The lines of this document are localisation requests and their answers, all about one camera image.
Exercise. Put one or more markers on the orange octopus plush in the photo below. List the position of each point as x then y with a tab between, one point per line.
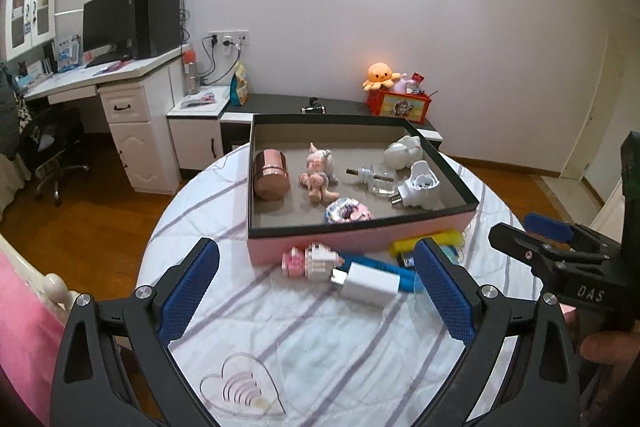
380	77

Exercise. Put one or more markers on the snack bag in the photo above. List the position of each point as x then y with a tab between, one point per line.
239	87

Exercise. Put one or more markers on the small black device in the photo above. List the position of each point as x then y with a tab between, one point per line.
313	107

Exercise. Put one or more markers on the bottle with red cap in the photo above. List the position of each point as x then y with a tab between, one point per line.
190	74

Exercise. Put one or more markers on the clear glass perfume bottle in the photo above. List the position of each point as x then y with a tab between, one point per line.
375	179

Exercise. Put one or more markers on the white plug-in device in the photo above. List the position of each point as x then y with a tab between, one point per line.
420	184

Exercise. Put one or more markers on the beige curtain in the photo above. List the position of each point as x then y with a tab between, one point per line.
10	177

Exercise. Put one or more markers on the black computer monitor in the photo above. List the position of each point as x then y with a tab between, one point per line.
107	22

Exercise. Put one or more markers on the striped white bedsheet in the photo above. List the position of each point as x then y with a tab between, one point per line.
325	347

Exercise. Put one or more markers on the clear heart-shaped lid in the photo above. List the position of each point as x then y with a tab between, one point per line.
245	389

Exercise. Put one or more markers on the pink blanket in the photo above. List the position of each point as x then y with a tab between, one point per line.
25	332

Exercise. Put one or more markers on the white desk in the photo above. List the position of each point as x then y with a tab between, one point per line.
135	142

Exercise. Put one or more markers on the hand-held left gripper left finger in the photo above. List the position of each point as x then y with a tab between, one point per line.
187	292

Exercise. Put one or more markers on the yellow plastic bar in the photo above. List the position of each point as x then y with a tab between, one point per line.
440	238

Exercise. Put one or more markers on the dark jacket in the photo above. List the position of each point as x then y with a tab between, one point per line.
7	107

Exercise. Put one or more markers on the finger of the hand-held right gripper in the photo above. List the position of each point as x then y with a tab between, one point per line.
525	249
550	227

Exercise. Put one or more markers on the red storage box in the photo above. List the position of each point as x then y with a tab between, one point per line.
400	107

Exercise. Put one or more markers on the purple plush toy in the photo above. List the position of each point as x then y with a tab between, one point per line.
402	84

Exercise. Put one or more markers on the pink white block figure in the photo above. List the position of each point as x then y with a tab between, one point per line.
307	259

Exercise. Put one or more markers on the black office chair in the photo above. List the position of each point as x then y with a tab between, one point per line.
50	137

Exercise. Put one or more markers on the black keyboard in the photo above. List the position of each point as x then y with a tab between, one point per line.
107	59

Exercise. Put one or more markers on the blue white box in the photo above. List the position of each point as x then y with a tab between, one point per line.
67	54

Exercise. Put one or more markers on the white bed post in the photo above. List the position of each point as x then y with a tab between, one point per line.
55	287

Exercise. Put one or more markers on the black white low cabinet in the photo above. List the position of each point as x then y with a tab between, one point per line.
280	104

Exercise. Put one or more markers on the white nightstand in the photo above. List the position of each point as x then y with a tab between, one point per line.
195	142

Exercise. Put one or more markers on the white plug adapter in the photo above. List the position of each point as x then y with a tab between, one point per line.
230	48

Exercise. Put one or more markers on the person's right hand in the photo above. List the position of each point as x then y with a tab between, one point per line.
602	349

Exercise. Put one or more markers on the red white card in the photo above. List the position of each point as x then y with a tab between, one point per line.
418	79

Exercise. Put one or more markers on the rose gold cylinder jar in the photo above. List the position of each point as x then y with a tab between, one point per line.
271	174

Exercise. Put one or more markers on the white wall socket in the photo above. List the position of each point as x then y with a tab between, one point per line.
227	34

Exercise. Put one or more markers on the black computer tower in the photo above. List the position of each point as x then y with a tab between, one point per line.
157	22

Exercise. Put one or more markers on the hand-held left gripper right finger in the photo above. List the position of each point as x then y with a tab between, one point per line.
445	292

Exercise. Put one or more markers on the pink pig figurine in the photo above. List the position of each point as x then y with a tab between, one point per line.
317	172

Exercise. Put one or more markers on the white charger block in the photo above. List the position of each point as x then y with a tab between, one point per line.
367	284

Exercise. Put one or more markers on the white elephant figure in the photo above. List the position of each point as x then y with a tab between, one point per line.
402	153

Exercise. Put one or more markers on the colourful round trinket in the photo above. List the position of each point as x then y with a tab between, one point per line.
347	212

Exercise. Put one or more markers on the white glass-door cabinet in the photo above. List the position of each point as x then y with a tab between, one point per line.
30	12

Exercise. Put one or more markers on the pink box with black rim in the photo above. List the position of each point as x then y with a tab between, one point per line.
300	249

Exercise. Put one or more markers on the white door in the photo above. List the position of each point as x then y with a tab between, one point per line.
600	107

